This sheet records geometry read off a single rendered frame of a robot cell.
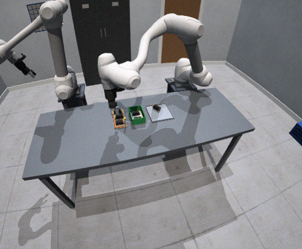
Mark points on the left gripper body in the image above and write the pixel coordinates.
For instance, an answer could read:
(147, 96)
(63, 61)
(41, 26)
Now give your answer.
(110, 91)

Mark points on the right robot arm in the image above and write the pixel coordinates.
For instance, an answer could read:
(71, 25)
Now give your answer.
(51, 17)

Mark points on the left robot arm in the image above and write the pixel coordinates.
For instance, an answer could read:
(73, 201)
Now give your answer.
(187, 29)

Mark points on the tan battery holder board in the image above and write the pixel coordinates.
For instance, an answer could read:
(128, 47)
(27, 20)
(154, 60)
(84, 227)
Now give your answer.
(119, 125)

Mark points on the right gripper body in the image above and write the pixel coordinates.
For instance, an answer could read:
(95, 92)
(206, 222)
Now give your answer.
(14, 59)

